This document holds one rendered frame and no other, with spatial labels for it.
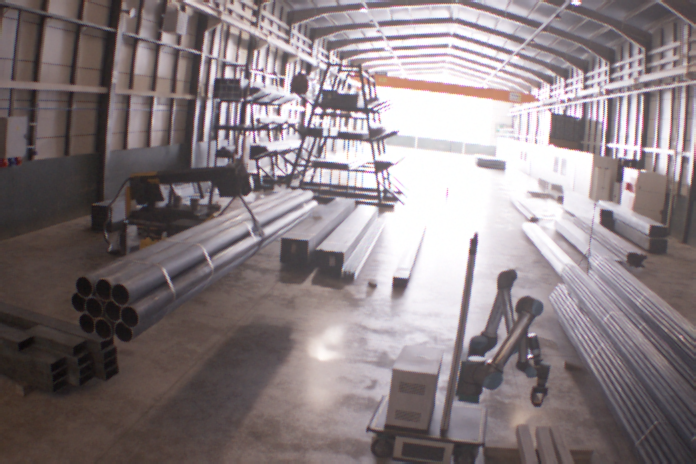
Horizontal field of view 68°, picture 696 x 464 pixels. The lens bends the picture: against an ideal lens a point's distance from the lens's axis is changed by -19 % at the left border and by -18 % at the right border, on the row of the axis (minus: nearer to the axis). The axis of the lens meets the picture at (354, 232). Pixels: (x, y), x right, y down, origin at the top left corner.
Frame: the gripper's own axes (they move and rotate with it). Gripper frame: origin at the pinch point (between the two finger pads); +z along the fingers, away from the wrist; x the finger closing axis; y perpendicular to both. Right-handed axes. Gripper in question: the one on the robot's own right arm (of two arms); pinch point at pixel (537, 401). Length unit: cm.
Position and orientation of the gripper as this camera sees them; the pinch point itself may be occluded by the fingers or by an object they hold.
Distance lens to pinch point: 492.8
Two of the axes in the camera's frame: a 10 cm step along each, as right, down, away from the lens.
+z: -0.9, 9.8, 1.8
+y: -0.7, 1.7, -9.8
